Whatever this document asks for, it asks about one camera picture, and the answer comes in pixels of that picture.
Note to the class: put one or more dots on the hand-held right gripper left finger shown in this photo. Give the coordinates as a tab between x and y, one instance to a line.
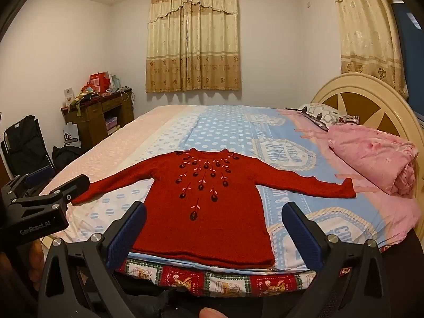
127	232

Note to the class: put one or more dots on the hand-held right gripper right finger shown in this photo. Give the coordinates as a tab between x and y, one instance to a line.
304	238

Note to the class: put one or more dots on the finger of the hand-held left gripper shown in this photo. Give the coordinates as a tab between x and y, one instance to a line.
78	187
39	174

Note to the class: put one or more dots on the red knitted sweater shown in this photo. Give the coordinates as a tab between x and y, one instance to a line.
212	225

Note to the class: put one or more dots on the person's right hand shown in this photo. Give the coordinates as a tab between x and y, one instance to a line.
212	314

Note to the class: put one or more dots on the black folding chair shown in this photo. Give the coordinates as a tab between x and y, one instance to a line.
26	145

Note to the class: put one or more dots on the black bag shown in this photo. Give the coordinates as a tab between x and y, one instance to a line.
66	157

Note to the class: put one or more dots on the white paper bag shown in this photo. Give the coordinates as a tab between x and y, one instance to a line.
71	135

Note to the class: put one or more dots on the brown wooden desk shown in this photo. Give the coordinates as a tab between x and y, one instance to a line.
92	119

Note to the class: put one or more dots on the stack of books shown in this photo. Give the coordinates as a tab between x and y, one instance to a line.
112	126

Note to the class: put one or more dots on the white card box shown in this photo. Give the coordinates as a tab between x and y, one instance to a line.
69	96

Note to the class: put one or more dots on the striped green scarf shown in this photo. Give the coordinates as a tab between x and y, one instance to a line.
79	99

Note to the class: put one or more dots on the printed checkered blanket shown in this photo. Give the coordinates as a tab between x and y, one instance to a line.
228	285

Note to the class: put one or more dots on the red gift box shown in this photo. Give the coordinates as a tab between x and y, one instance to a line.
87	87

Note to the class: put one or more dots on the pink pillow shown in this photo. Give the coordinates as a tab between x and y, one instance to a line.
371	155

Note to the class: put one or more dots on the red gift bag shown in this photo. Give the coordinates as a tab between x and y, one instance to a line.
99	82

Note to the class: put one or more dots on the pale green bottle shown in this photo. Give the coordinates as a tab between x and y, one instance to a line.
115	82

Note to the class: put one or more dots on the patterned pillow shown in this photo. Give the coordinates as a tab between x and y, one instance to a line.
321	111

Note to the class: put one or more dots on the bed with polka dot sheet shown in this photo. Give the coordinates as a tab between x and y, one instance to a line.
232	129

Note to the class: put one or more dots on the cream wooden headboard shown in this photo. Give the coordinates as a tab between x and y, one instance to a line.
364	86

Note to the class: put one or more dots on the beige window curtain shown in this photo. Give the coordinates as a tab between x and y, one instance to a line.
192	39

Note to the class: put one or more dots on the beige floral curtain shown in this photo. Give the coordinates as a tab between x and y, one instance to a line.
364	33

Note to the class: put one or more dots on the dark blue panel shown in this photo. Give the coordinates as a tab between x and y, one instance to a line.
410	46

